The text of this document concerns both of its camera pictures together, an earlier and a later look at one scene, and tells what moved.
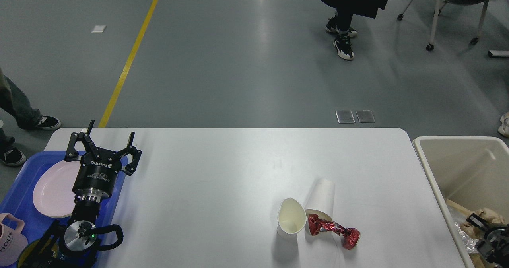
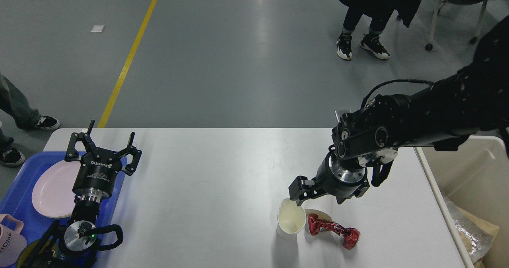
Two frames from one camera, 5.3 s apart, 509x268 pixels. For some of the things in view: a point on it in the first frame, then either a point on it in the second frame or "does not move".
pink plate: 53,194 does not move
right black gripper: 494,247 → 333,179
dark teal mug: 43,253 does not move
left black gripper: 95,179 does not move
